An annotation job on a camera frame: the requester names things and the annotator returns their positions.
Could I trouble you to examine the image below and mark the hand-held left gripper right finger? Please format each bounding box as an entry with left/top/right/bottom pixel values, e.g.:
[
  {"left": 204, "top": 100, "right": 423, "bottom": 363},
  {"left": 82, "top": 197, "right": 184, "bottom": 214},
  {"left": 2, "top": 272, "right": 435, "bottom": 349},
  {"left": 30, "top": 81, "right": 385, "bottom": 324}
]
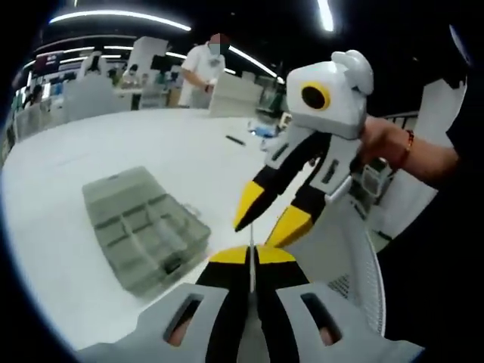
[{"left": 253, "top": 244, "right": 424, "bottom": 363}]

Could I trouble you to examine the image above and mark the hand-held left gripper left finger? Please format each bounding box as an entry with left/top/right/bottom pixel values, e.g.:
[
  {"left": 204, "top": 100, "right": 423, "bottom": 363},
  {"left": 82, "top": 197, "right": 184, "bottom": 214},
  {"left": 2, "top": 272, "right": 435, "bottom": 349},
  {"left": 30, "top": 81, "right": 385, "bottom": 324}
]
[{"left": 77, "top": 244, "right": 253, "bottom": 363}]

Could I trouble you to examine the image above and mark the clear plastic divider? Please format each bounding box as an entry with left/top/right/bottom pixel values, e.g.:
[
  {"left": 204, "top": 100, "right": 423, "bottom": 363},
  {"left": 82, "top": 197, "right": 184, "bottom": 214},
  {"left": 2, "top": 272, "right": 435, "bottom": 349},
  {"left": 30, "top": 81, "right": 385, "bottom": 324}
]
[{"left": 247, "top": 221, "right": 262, "bottom": 363}]

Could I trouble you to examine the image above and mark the grey transparent dual guide fixture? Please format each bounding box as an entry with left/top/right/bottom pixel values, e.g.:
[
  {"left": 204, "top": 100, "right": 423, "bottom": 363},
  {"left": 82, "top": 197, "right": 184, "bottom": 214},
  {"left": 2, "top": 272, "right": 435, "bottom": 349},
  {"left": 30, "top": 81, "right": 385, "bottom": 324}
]
[{"left": 82, "top": 166, "right": 212, "bottom": 298}]

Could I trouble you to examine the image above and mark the person's right hand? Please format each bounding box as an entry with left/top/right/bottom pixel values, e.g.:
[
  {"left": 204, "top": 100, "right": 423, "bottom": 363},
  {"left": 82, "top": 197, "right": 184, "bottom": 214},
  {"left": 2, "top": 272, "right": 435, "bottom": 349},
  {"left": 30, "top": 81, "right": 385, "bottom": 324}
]
[{"left": 358, "top": 116, "right": 408, "bottom": 168}]

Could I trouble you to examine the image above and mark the white shelf unit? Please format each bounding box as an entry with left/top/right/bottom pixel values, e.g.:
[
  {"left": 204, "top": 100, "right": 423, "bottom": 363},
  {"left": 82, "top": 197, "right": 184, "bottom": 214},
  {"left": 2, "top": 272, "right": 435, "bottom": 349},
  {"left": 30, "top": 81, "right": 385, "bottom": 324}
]
[{"left": 349, "top": 158, "right": 396, "bottom": 224}]

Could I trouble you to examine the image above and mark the dark tripod stand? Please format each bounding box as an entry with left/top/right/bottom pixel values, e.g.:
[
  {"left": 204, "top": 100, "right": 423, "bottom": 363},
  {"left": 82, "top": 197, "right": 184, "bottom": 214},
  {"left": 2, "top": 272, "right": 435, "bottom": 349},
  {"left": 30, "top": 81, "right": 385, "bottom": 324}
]
[{"left": 260, "top": 90, "right": 287, "bottom": 115}]

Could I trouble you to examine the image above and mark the white panel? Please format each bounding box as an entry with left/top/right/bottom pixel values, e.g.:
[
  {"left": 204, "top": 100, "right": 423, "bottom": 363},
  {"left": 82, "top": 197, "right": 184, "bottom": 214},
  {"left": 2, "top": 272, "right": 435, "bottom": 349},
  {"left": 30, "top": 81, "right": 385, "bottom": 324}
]
[{"left": 209, "top": 70, "right": 262, "bottom": 118}]

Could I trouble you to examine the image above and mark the curved ceiling light strip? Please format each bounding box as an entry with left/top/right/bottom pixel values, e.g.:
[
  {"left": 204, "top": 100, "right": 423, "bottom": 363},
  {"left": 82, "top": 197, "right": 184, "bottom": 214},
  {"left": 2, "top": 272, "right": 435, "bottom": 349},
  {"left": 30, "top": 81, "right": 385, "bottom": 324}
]
[
  {"left": 48, "top": 10, "right": 192, "bottom": 32},
  {"left": 317, "top": 0, "right": 336, "bottom": 32}
]

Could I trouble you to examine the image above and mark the person's black clothing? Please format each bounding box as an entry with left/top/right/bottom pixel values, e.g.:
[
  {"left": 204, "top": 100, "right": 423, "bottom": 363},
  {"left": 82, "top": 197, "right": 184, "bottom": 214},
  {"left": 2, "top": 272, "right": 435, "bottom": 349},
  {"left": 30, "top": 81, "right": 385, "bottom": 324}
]
[{"left": 377, "top": 75, "right": 484, "bottom": 349}]

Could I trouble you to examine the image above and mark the grey partition panel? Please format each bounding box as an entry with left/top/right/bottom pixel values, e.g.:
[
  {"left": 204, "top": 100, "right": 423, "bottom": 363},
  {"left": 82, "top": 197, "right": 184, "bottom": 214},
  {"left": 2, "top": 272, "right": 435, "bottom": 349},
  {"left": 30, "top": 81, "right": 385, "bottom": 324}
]
[{"left": 67, "top": 73, "right": 133, "bottom": 123}]

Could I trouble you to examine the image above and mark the red bead bracelet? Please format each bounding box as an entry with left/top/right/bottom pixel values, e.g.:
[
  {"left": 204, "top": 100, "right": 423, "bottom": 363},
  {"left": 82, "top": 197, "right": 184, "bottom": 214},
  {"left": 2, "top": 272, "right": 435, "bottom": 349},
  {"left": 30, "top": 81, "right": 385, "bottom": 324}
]
[{"left": 399, "top": 129, "right": 416, "bottom": 170}]

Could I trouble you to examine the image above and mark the purple wall screen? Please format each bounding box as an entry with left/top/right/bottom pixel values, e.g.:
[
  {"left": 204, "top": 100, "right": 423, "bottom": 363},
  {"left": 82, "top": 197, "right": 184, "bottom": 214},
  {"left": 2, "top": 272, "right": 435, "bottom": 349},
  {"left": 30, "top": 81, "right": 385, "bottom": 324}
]
[{"left": 36, "top": 52, "right": 61, "bottom": 73}]

